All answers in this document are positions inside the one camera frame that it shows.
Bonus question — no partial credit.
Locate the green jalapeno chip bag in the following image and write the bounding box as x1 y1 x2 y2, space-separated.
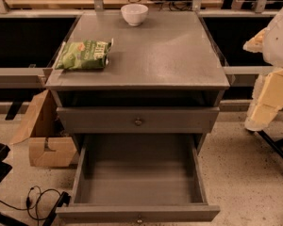
55 40 113 71

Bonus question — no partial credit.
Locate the open grey bottom drawer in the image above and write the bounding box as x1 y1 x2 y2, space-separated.
57 134 220 223

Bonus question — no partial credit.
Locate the black stand leg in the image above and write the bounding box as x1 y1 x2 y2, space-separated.
247 130 283 160

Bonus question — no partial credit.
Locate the white ceramic bowl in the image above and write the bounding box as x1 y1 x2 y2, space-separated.
121 4 148 26

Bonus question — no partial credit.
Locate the brown cardboard box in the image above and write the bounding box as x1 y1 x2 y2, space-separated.
10 89 78 168

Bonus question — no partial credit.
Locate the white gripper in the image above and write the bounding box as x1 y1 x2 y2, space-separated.
242 8 283 131

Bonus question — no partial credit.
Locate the grey middle drawer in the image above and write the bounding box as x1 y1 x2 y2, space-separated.
57 107 219 134

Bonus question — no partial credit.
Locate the black cable on floor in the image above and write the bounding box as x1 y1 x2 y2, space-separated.
0 186 63 222

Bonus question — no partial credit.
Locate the grey drawer cabinet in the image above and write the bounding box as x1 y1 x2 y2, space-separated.
46 10 229 147

